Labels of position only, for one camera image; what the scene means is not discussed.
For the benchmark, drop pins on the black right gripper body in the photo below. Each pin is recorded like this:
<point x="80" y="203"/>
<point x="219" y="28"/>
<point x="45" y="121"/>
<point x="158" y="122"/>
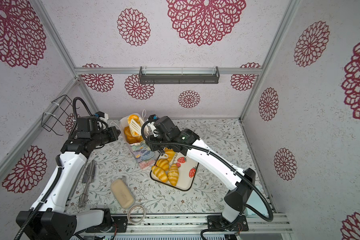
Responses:
<point x="159" y="143"/>

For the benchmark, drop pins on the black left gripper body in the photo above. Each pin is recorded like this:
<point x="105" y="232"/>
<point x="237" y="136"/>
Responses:
<point x="104" y="137"/>

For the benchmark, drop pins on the croissant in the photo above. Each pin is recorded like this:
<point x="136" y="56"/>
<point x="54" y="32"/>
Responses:
<point x="170" y="153"/>
<point x="160" y="174"/>
<point x="173" y="175"/>
<point x="136" y="118"/>
<point x="163" y="164"/>

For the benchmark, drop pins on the floral white paper bag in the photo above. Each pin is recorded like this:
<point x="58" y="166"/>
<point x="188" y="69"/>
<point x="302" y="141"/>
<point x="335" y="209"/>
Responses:
<point x="140" y="151"/>

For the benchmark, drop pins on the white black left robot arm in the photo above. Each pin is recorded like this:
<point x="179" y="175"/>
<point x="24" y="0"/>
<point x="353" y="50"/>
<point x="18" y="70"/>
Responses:
<point x="46" y="219"/>

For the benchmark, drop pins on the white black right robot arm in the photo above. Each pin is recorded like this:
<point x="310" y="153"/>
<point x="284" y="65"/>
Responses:
<point x="240" y="182"/>

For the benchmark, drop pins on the beige oval bread loaf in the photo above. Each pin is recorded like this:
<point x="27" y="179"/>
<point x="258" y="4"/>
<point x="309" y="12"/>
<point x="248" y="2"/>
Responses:
<point x="122" y="193"/>

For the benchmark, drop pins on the metal whisk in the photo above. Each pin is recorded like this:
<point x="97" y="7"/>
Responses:
<point x="88" y="178"/>

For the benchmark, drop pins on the white strawberry tray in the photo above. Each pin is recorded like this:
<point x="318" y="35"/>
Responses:
<point x="187" y="171"/>

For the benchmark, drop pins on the clear tape roll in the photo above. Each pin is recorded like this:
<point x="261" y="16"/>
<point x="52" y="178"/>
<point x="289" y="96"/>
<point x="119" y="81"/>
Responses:
<point x="136" y="214"/>

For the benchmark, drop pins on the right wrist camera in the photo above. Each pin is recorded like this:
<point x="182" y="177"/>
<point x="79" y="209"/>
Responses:
<point x="164" y="125"/>

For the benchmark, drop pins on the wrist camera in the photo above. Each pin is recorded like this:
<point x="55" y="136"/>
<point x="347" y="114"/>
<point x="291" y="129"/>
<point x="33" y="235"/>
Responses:
<point x="164" y="125"/>
<point x="87" y="126"/>

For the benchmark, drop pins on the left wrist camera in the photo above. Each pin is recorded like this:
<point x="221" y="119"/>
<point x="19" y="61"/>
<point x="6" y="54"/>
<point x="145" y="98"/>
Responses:
<point x="87" y="126"/>

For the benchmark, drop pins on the black wire wall holder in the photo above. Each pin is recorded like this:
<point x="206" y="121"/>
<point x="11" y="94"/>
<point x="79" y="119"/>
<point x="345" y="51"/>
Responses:
<point x="60" y="119"/>

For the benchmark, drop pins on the black wall shelf rack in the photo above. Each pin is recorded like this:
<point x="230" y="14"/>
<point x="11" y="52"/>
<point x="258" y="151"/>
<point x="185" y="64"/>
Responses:
<point x="181" y="76"/>

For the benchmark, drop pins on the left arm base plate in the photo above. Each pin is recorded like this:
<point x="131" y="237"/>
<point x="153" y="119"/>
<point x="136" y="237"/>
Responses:
<point x="117" y="224"/>

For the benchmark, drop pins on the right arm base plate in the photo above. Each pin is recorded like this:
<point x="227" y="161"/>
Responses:
<point x="218" y="222"/>

